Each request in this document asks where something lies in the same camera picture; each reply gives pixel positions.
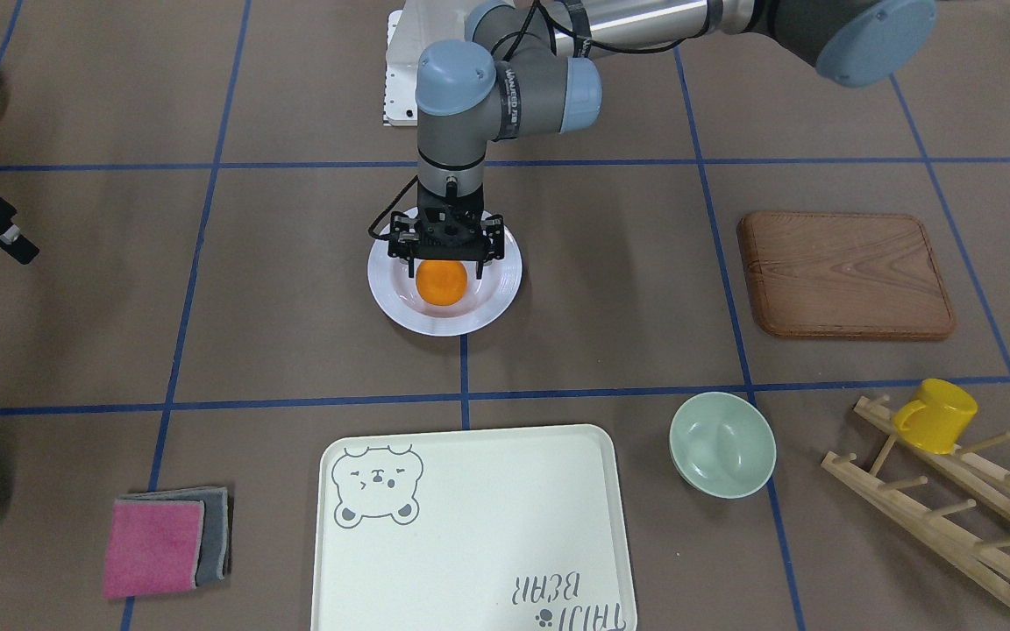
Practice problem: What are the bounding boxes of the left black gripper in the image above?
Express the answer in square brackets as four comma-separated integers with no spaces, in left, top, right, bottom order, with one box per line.
[388,200,505,280]

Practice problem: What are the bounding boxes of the orange fruit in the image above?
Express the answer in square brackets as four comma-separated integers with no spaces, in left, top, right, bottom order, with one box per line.
[416,259,468,307]

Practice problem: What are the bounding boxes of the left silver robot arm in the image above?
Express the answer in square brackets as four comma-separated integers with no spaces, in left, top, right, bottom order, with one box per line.
[368,1,937,272]

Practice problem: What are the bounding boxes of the cream bear tray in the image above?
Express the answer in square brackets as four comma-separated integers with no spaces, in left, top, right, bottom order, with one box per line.
[311,424,640,630]

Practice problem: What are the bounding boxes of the white round plate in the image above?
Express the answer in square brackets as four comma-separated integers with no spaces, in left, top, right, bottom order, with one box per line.
[367,229,523,337]

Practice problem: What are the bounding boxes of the mint green bowl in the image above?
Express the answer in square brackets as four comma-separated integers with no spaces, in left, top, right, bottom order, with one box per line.
[668,392,777,500]

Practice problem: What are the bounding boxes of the pink cloth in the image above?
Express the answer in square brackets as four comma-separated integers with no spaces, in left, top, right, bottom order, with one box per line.
[102,499,205,599]

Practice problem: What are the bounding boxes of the grey cloth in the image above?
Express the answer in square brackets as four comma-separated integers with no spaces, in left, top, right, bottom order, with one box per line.
[117,486,230,588]

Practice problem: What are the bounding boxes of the wooden cutting board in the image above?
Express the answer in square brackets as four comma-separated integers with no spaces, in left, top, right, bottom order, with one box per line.
[736,210,957,341]

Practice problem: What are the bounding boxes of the yellow mug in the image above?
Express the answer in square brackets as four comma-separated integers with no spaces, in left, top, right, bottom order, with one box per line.
[891,377,979,455]

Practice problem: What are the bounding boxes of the wooden mug rack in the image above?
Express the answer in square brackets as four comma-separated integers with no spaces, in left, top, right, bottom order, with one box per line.
[821,395,1010,610]

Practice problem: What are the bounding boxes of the black camera cable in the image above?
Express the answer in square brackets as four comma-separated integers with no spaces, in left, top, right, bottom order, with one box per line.
[368,174,420,241]

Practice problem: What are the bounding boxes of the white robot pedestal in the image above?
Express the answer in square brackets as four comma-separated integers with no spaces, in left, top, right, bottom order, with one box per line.
[382,1,433,128]

